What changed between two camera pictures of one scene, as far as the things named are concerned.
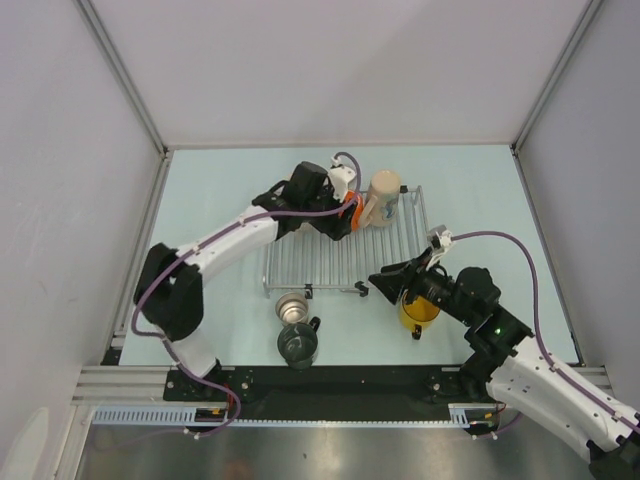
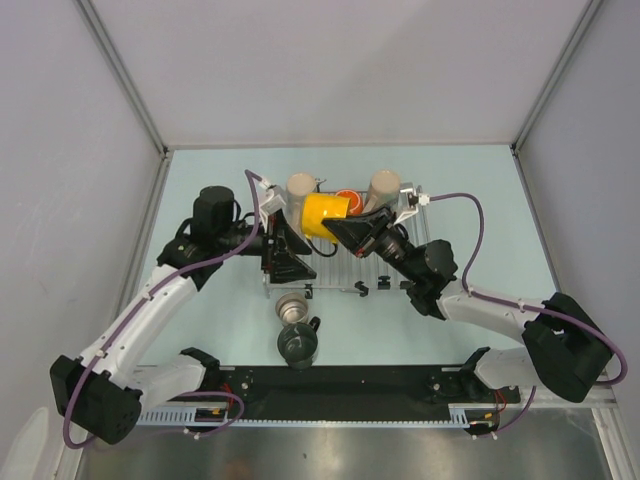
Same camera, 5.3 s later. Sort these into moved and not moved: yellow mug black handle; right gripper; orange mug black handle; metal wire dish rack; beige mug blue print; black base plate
Moved: yellow mug black handle; right gripper
Not moved: black base plate; metal wire dish rack; beige mug blue print; orange mug black handle
